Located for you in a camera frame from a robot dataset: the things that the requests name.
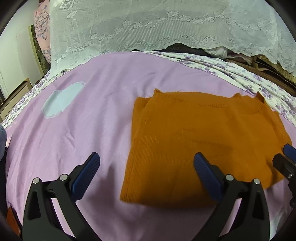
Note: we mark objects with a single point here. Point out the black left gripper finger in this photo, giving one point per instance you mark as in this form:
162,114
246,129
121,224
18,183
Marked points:
252,218
40,221
284,165

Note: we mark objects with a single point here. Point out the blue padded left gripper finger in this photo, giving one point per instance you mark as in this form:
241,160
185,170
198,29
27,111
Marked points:
289,150

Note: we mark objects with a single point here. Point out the orange knitted cardigan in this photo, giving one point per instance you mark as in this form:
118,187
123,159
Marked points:
239,134

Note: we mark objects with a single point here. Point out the purple floral white bedsheet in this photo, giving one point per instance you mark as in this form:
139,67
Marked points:
276,97

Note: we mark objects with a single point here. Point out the brown woven mat edge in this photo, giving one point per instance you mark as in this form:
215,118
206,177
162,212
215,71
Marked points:
261,66

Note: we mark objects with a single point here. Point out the pink bed sheet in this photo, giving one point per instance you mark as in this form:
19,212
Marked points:
89,109

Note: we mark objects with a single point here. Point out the white lace cover cloth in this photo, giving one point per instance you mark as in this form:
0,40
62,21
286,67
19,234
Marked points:
81,30

